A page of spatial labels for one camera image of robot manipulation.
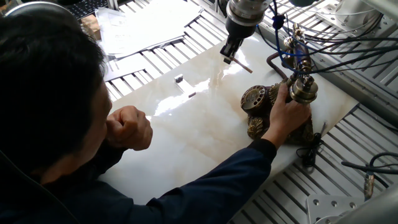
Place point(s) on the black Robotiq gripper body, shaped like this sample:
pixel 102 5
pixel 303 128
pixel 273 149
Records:
pixel 244 31

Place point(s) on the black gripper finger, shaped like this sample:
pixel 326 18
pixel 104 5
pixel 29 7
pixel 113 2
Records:
pixel 235 48
pixel 226 49

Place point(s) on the thin wooden stick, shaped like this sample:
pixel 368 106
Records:
pixel 242 66

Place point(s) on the antique brass rotary telephone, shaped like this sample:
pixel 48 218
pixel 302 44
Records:
pixel 258 102

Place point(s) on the left forearm navy sleeve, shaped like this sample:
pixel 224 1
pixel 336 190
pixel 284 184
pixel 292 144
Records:
pixel 112 154

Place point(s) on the right forearm navy sleeve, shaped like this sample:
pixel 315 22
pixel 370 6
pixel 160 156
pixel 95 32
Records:
pixel 224 180

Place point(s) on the brass red phone handset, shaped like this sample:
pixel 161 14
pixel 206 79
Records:
pixel 303 90

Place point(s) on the person's right hand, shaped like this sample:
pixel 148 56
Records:
pixel 286 118

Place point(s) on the person's left hand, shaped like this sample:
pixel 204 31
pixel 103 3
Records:
pixel 130 129

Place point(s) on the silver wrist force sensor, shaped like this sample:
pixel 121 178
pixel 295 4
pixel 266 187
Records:
pixel 247 12

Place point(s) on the grey stick holder block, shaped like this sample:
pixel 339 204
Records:
pixel 183 84

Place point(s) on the printed white paper stack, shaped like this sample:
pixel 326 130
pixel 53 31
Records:
pixel 149 25

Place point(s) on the white marble slab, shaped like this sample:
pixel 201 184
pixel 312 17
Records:
pixel 192 140

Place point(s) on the black computer keyboard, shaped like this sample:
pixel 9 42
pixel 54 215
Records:
pixel 87 6

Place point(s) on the person's head black hair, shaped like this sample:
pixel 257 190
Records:
pixel 46 93

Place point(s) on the navy jacket torso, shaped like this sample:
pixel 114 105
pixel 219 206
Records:
pixel 62 205

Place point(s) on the silver metal post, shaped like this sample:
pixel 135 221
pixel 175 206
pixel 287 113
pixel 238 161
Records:
pixel 112 4

